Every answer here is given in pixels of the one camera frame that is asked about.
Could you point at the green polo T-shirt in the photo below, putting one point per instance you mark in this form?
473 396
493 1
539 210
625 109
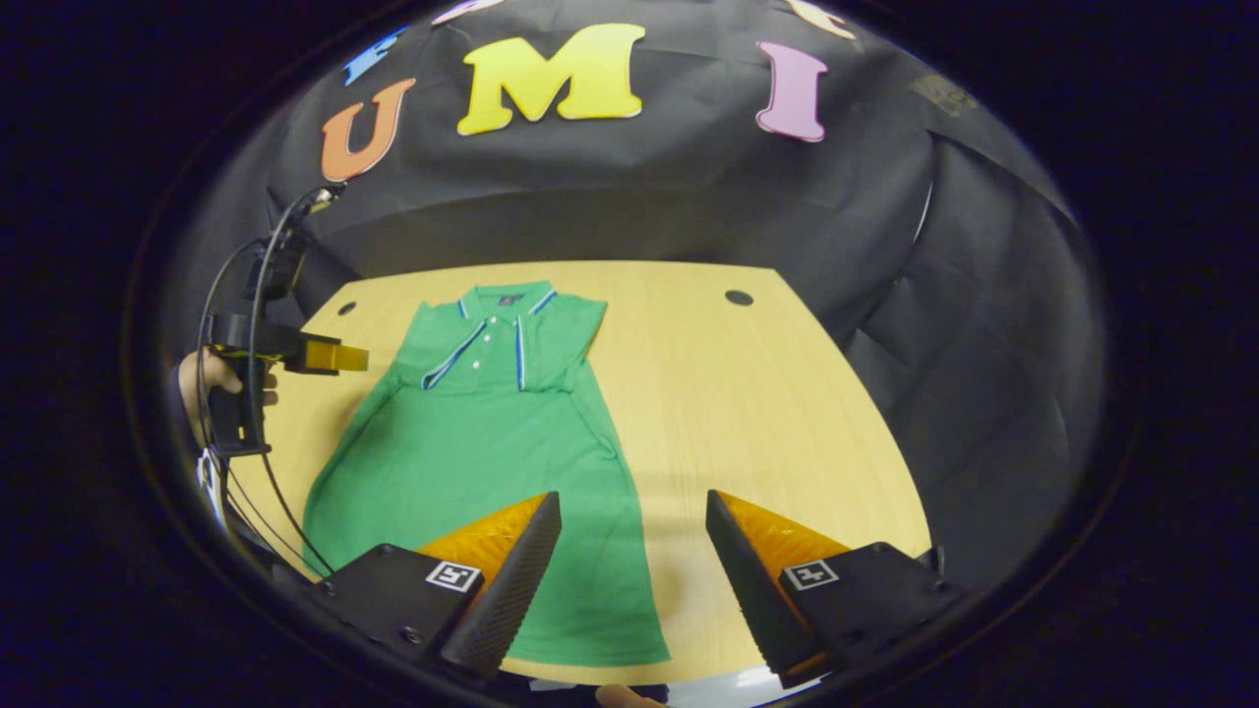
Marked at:
492 442

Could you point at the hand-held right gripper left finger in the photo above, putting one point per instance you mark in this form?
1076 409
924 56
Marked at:
511 590

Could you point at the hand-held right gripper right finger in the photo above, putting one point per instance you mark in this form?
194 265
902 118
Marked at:
757 600

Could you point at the black backdrop cloth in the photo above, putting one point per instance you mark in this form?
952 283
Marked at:
689 197

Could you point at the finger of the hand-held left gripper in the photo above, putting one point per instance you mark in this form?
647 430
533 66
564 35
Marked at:
329 356

